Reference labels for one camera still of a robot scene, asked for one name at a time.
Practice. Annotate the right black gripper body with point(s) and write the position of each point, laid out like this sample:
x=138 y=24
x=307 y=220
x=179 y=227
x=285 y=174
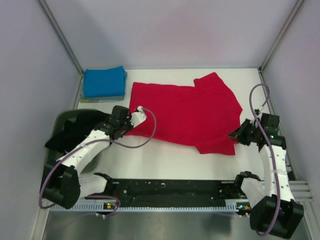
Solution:
x=248 y=133

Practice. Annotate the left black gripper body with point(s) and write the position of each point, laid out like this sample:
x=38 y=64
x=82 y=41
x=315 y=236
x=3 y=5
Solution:
x=125 y=126

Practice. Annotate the red t shirt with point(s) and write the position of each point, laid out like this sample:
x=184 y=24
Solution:
x=200 y=116

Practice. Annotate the black t shirt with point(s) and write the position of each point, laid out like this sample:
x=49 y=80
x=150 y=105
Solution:
x=72 y=132

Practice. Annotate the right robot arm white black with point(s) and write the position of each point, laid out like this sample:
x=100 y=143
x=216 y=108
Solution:
x=274 y=210

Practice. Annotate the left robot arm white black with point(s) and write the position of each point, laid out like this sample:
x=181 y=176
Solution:
x=60 y=184

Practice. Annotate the folded blue t shirt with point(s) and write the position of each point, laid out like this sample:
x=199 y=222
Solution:
x=99 y=83

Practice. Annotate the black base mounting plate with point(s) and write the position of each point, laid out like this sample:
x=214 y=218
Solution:
x=169 y=193

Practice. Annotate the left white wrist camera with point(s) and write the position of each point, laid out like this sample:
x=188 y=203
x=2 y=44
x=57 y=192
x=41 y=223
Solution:
x=138 y=117

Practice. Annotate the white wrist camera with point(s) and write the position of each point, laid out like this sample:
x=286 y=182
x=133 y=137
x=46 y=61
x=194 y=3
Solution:
x=259 y=111
x=138 y=117

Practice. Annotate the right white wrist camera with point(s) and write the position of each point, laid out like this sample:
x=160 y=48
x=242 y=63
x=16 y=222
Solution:
x=259 y=111

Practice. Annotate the aluminium frame rail front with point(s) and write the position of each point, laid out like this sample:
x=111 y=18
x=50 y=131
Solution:
x=300 y=191

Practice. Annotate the grey slotted cable duct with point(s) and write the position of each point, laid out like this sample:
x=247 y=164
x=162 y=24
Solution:
x=106 y=206

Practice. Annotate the right aluminium corner post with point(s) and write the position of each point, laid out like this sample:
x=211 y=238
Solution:
x=282 y=33

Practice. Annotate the aluminium corner post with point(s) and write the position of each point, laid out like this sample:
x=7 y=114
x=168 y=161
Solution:
x=60 y=35
x=282 y=33

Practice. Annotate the left aluminium corner post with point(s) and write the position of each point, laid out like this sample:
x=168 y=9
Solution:
x=60 y=35

